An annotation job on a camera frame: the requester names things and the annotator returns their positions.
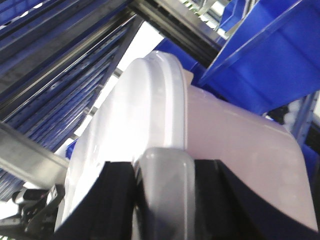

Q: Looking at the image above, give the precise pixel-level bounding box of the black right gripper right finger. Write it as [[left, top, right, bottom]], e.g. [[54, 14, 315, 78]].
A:
[[194, 159, 320, 240]]

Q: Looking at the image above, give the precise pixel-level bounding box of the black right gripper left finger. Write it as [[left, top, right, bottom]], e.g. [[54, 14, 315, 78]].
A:
[[53, 161, 137, 240]]

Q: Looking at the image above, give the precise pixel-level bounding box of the blue bin upper right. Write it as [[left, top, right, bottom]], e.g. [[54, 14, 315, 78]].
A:
[[156, 0, 320, 115]]

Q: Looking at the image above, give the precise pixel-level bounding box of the white lidded plastic bin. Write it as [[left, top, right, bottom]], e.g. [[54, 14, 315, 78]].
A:
[[55, 51, 320, 240]]

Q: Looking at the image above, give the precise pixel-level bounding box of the stainless steel shelf rack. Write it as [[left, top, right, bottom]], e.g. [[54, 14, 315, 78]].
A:
[[0, 0, 320, 240]]

